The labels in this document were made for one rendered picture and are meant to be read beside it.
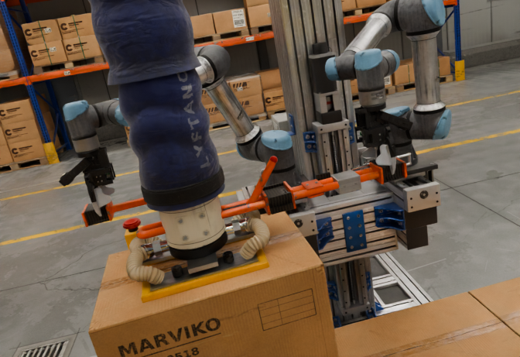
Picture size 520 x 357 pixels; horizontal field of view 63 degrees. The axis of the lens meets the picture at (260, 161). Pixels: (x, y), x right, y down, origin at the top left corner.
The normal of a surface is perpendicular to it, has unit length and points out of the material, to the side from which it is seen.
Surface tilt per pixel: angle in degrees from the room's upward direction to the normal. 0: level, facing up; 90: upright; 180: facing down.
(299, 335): 90
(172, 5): 77
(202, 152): 73
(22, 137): 93
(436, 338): 0
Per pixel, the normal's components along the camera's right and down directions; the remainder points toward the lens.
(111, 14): -0.28, 0.05
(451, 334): -0.18, -0.94
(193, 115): 0.75, -0.34
